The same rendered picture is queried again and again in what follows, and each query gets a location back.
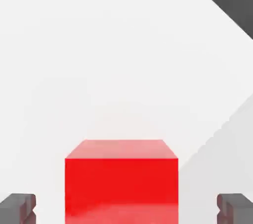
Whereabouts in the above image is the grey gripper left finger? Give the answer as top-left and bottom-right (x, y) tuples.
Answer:
(0, 193), (37, 224)

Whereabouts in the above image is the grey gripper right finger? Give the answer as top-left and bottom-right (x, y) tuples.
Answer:
(216, 193), (253, 224)

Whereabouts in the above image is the small red cube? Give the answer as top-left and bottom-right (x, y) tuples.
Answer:
(64, 139), (179, 224)

